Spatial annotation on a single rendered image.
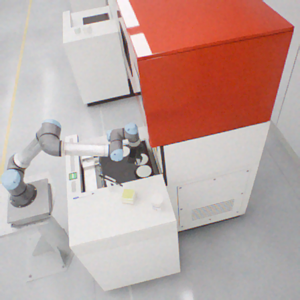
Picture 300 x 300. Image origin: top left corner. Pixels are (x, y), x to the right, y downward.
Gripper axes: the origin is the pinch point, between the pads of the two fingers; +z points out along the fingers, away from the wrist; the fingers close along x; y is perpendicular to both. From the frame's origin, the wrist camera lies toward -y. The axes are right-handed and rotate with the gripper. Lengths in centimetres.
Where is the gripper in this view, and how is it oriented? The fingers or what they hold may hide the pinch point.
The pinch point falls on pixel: (137, 165)
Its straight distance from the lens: 203.6
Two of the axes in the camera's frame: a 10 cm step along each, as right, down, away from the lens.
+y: 3.3, -7.3, 5.9
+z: 1.0, 6.5, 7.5
